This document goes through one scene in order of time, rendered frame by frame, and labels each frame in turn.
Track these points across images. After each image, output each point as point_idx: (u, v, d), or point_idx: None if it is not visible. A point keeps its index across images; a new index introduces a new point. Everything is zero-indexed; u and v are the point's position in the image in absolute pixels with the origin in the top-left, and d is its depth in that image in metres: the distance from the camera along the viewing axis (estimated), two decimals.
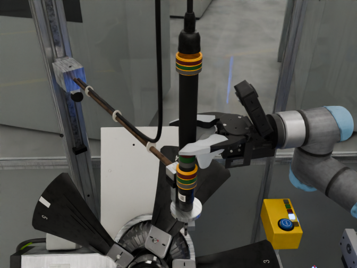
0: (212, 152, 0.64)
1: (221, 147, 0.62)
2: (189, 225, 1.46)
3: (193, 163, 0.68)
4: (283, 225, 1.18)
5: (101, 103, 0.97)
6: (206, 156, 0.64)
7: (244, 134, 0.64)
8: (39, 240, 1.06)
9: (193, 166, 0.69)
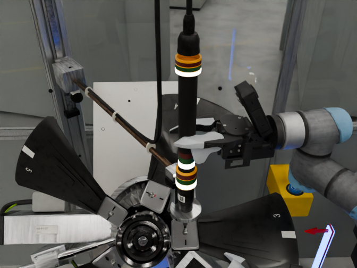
0: (208, 149, 0.65)
1: (215, 144, 0.63)
2: None
3: (192, 164, 0.68)
4: (292, 189, 1.08)
5: (101, 104, 0.97)
6: (201, 151, 0.65)
7: (244, 134, 0.64)
8: (25, 201, 0.97)
9: (193, 167, 0.69)
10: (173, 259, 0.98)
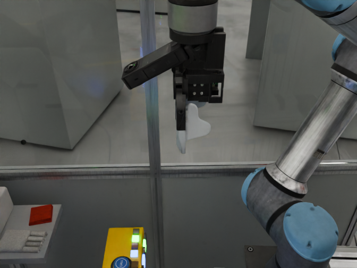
0: (192, 120, 0.59)
1: (179, 120, 0.57)
2: (37, 256, 1.15)
3: None
4: (115, 266, 0.87)
5: None
6: (193, 128, 0.59)
7: (175, 86, 0.56)
8: None
9: None
10: None
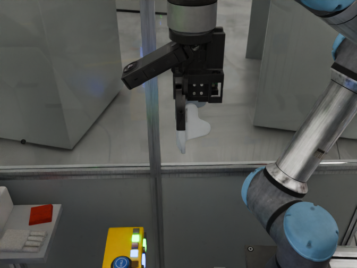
0: (192, 120, 0.59)
1: (179, 120, 0.57)
2: (37, 256, 1.15)
3: None
4: (115, 266, 0.87)
5: None
6: (193, 128, 0.59)
7: (174, 86, 0.56)
8: None
9: None
10: None
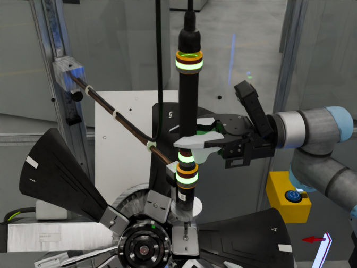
0: (208, 149, 0.65)
1: (215, 144, 0.63)
2: None
3: (193, 162, 0.68)
4: (290, 196, 1.10)
5: (101, 102, 0.97)
6: (201, 151, 0.65)
7: (244, 134, 0.64)
8: (28, 209, 0.98)
9: (194, 165, 0.69)
10: (173, 266, 1.00)
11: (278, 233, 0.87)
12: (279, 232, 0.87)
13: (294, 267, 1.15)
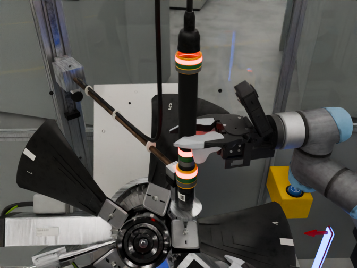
0: (208, 149, 0.65)
1: (215, 144, 0.63)
2: None
3: (193, 162, 0.68)
4: (291, 191, 1.09)
5: (101, 102, 0.97)
6: (201, 151, 0.65)
7: (244, 134, 0.64)
8: (26, 203, 0.97)
9: (193, 165, 0.69)
10: (173, 261, 0.99)
11: (279, 226, 0.85)
12: (281, 226, 0.85)
13: (295, 263, 1.13)
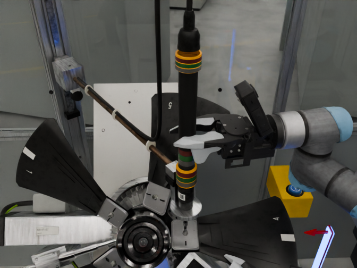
0: (208, 149, 0.65)
1: (215, 144, 0.63)
2: None
3: (192, 161, 0.68)
4: (291, 190, 1.09)
5: (101, 102, 0.97)
6: (201, 151, 0.65)
7: (244, 134, 0.64)
8: (25, 202, 0.97)
9: (193, 164, 0.69)
10: (173, 260, 0.99)
11: (280, 222, 0.84)
12: (281, 222, 0.85)
13: None
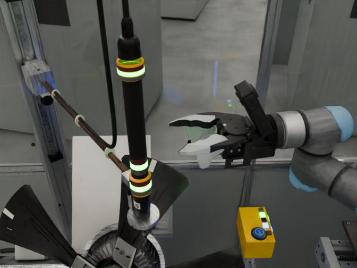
0: (212, 152, 0.64)
1: (221, 147, 0.62)
2: (167, 232, 1.46)
3: (144, 170, 0.67)
4: (256, 234, 1.18)
5: (66, 107, 0.95)
6: (206, 156, 0.64)
7: (244, 134, 0.64)
8: (8, 250, 1.06)
9: (145, 173, 0.67)
10: None
11: None
12: None
13: None
